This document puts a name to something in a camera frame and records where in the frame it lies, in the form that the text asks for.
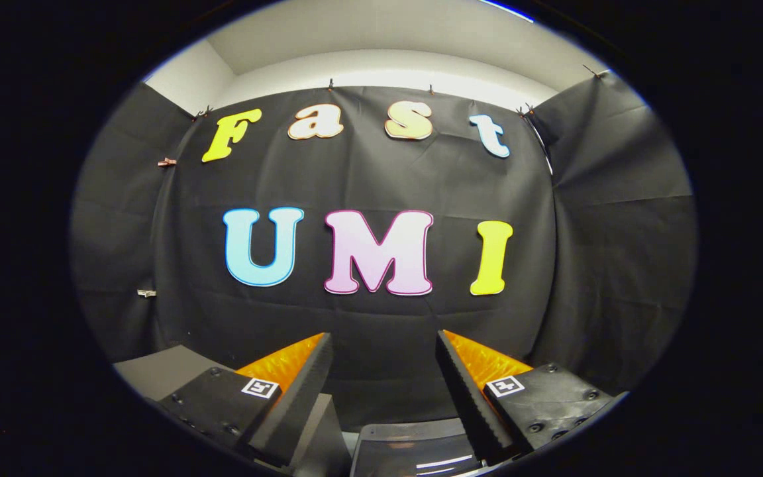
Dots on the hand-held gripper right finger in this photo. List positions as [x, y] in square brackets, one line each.
[467, 404]

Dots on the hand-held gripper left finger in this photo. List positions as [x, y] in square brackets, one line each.
[295, 404]

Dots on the dark washing machine lid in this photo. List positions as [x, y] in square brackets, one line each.
[408, 450]

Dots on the silver clip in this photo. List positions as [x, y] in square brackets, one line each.
[146, 293]

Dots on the copper clip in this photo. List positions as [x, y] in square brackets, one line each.
[167, 161]

